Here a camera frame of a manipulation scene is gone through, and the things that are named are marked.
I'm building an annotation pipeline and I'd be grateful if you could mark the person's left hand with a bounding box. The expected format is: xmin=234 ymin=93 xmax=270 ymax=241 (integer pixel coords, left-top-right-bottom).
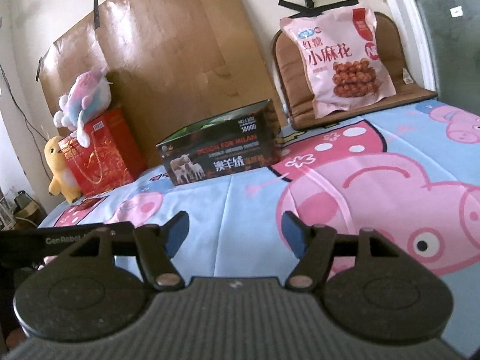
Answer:
xmin=37 ymin=255 xmax=57 ymax=271

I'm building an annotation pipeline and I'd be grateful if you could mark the small red envelope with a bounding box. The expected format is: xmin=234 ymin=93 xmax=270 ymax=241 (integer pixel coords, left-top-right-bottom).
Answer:
xmin=74 ymin=197 xmax=104 ymax=211

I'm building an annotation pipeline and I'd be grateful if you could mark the yellow duck plush toy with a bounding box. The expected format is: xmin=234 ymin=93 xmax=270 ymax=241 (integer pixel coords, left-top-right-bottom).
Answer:
xmin=44 ymin=136 xmax=82 ymax=204

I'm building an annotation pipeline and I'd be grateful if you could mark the red gift bag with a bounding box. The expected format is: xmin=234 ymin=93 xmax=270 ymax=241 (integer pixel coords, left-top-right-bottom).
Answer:
xmin=58 ymin=108 xmax=147 ymax=197

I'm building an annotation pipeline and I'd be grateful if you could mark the black open cardboard box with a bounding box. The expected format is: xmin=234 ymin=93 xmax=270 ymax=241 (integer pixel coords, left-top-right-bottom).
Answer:
xmin=156 ymin=99 xmax=281 ymax=185

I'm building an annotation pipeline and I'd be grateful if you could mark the peppa pig bed sheet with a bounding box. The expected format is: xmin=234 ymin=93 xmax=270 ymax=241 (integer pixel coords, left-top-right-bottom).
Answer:
xmin=42 ymin=100 xmax=479 ymax=356

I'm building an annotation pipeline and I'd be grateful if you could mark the brown seat cushion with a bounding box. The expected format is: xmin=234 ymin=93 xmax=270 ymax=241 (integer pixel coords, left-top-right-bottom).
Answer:
xmin=272 ymin=5 xmax=437 ymax=129

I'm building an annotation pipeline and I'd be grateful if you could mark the pink blue plush toy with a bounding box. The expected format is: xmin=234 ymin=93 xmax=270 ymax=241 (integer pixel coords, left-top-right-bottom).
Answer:
xmin=53 ymin=67 xmax=112 ymax=148

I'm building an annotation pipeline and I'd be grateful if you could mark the brown wooden headboard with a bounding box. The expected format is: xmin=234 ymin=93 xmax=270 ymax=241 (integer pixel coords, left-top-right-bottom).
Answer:
xmin=40 ymin=0 xmax=281 ymax=166

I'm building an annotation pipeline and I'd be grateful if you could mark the pink twisted snack bag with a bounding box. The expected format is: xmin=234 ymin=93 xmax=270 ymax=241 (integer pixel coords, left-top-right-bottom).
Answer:
xmin=280 ymin=4 xmax=396 ymax=119

